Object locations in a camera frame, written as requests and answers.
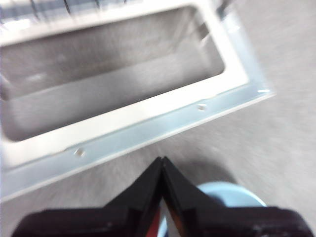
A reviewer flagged glass oven door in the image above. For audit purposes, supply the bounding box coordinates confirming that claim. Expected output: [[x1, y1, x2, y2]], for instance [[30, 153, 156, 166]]
[[0, 0, 277, 203]]

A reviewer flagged metal wire oven rack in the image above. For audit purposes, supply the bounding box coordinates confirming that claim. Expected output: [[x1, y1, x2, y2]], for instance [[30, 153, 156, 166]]
[[0, 0, 139, 25]]

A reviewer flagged blue ribbed bowl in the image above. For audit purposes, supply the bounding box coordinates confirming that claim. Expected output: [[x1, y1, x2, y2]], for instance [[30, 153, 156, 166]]
[[158, 181, 268, 237]]

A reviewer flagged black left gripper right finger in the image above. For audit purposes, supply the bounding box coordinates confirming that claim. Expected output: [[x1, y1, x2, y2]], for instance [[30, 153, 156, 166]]
[[161, 156, 314, 237]]

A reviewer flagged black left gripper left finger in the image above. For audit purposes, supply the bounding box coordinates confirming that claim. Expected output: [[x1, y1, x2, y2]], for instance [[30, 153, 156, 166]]
[[11, 156, 164, 237]]

